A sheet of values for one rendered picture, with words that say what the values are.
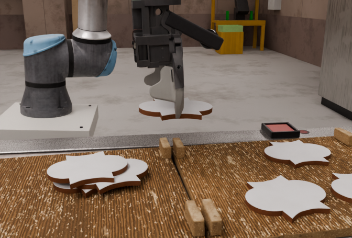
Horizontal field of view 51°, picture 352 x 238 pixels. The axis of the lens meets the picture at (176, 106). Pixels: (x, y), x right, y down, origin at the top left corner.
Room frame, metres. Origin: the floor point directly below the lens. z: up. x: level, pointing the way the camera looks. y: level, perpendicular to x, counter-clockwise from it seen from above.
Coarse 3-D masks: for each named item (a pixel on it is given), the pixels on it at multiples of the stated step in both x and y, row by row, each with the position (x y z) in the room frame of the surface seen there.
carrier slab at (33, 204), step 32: (0, 160) 0.70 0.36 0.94; (32, 160) 0.70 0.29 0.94; (64, 160) 0.70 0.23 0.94; (160, 160) 0.70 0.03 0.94; (0, 192) 0.57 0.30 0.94; (32, 192) 0.57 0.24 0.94; (96, 192) 0.57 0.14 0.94; (128, 192) 0.57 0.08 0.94; (160, 192) 0.57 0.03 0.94; (0, 224) 0.47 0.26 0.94; (32, 224) 0.47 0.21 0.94; (64, 224) 0.47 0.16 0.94; (96, 224) 0.47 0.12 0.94; (128, 224) 0.47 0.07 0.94; (160, 224) 0.47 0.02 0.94
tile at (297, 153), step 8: (272, 144) 0.76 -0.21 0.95; (280, 144) 0.76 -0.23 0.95; (288, 144) 0.76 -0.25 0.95; (296, 144) 0.76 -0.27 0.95; (304, 144) 0.76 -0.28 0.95; (312, 144) 0.76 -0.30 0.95; (264, 152) 0.73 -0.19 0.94; (272, 152) 0.72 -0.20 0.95; (280, 152) 0.72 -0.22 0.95; (288, 152) 0.72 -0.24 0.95; (296, 152) 0.72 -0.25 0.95; (304, 152) 0.72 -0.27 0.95; (312, 152) 0.72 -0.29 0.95; (320, 152) 0.72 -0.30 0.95; (328, 152) 0.72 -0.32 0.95; (272, 160) 0.69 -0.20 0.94; (280, 160) 0.69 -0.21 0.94; (288, 160) 0.68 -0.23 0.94; (296, 160) 0.68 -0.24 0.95; (304, 160) 0.68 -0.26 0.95; (312, 160) 0.68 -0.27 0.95; (320, 160) 0.68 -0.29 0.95
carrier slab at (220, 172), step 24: (216, 144) 0.79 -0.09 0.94; (240, 144) 0.79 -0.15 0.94; (264, 144) 0.79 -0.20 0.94; (336, 144) 0.79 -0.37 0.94; (192, 168) 0.66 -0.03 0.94; (216, 168) 0.66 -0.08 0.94; (240, 168) 0.66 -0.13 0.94; (264, 168) 0.66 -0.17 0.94; (288, 168) 0.66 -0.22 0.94; (312, 168) 0.66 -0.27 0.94; (336, 168) 0.66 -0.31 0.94; (192, 192) 0.57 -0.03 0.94; (216, 192) 0.57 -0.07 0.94; (240, 192) 0.57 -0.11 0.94; (240, 216) 0.50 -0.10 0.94; (264, 216) 0.50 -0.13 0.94; (312, 216) 0.50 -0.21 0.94; (336, 216) 0.50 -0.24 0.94
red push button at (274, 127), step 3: (267, 126) 0.93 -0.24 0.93; (270, 126) 0.93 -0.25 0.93; (273, 126) 0.93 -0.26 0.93; (276, 126) 0.93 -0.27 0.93; (279, 126) 0.93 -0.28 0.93; (282, 126) 0.93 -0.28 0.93; (285, 126) 0.93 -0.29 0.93; (288, 126) 0.93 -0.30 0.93; (273, 129) 0.91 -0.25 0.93; (276, 129) 0.91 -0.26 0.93; (279, 129) 0.91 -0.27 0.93; (282, 129) 0.91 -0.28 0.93; (285, 129) 0.91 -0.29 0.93; (288, 129) 0.91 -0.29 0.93; (291, 129) 0.91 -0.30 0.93
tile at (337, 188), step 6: (336, 174) 0.62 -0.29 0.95; (342, 174) 0.62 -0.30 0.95; (348, 174) 0.62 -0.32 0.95; (336, 180) 0.59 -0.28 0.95; (342, 180) 0.59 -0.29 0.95; (348, 180) 0.59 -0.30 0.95; (336, 186) 0.57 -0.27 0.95; (342, 186) 0.57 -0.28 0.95; (348, 186) 0.57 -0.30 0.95; (336, 192) 0.55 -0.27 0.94; (342, 192) 0.55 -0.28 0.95; (348, 192) 0.55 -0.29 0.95; (342, 198) 0.54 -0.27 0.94; (348, 198) 0.53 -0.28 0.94
